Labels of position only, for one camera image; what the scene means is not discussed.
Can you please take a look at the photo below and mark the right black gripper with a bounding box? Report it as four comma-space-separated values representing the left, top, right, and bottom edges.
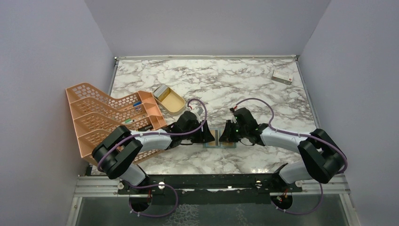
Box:
219, 119, 248, 142

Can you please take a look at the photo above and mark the white red small box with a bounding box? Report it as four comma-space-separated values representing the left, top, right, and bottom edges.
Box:
271, 70, 293, 85

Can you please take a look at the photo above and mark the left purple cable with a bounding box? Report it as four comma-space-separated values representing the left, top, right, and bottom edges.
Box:
97, 98, 208, 218

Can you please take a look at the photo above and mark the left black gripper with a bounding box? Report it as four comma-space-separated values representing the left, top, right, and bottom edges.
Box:
182, 120, 215, 143

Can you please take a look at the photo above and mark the silver card stack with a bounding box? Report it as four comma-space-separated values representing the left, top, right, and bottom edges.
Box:
153, 84, 170, 102

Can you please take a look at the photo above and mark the purple cable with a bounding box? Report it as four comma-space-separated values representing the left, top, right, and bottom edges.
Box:
97, 98, 208, 218
229, 97, 348, 216

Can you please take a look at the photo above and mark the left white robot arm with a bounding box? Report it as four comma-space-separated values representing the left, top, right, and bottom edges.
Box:
92, 111, 214, 194

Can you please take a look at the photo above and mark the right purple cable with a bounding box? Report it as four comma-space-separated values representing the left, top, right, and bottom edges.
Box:
229, 97, 348, 216

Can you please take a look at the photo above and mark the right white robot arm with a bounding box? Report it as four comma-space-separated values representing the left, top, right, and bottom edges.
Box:
219, 108, 345, 192

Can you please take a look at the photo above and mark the peach plastic file organizer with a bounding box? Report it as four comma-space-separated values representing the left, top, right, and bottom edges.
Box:
65, 83, 167, 166

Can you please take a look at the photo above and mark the green card holder wallet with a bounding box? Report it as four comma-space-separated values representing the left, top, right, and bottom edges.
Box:
203, 129, 237, 149

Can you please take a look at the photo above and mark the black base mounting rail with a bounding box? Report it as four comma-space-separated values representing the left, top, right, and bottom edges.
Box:
118, 173, 302, 205

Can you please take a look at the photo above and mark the tan oval card tray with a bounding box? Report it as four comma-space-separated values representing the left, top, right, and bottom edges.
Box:
155, 88, 186, 116

